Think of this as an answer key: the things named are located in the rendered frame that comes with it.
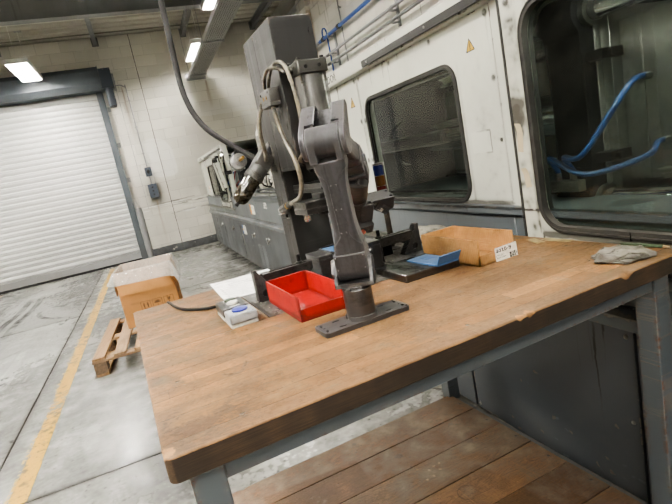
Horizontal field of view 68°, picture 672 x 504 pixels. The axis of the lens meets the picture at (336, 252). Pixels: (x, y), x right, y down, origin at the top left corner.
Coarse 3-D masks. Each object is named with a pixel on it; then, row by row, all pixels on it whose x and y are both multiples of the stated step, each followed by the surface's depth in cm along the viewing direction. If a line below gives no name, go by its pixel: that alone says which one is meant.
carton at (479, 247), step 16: (432, 240) 144; (448, 240) 137; (464, 240) 130; (480, 240) 143; (496, 240) 136; (512, 240) 131; (464, 256) 132; (480, 256) 127; (496, 256) 129; (512, 256) 132
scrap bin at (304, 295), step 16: (304, 272) 138; (272, 288) 128; (288, 288) 136; (304, 288) 138; (320, 288) 130; (288, 304) 118; (304, 304) 125; (320, 304) 114; (336, 304) 115; (304, 320) 112
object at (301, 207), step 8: (304, 184) 150; (312, 184) 144; (320, 184) 139; (296, 192) 158; (304, 192) 152; (312, 192) 146; (320, 192) 141; (304, 200) 144; (312, 200) 138; (320, 200) 137; (296, 208) 143; (304, 208) 137; (312, 208) 137; (320, 208) 137; (304, 216) 144
